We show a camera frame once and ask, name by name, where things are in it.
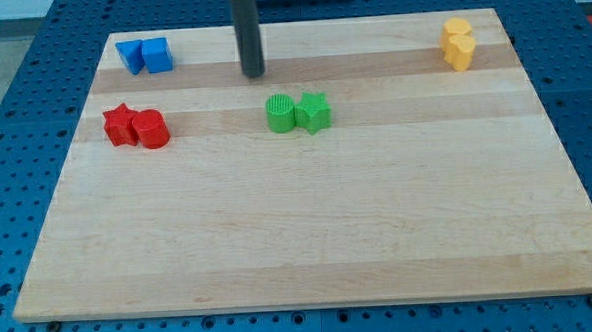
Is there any green cylinder block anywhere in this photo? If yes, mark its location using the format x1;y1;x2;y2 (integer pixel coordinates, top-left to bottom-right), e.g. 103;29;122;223
265;94;295;134

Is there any blue cube block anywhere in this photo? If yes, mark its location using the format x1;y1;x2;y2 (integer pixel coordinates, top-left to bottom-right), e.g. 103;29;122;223
142;37;173;73

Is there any red cylinder block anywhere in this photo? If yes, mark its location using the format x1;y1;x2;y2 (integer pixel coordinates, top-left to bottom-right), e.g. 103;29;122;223
132;109;171;149

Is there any yellow hexagon block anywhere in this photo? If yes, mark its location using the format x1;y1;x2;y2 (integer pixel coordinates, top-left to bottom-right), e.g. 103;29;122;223
440;17;472;52

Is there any red star block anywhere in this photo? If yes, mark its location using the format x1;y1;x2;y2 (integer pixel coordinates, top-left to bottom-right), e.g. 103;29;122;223
103;103;139;147

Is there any green star block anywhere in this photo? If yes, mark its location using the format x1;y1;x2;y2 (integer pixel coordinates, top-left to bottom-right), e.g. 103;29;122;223
294;92;332;135

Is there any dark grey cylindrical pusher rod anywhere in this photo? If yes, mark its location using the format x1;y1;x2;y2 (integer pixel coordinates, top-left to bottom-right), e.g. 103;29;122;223
229;0;266;79

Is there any light wooden board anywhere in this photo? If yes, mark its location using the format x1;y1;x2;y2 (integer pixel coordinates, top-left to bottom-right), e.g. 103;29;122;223
14;8;592;323

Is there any blue triangle block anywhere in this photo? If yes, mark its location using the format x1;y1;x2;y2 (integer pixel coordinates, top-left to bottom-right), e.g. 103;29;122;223
115;40;145;75

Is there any yellow heart block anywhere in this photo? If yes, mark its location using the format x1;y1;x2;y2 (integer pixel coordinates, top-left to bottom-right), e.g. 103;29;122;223
443;34;477;72

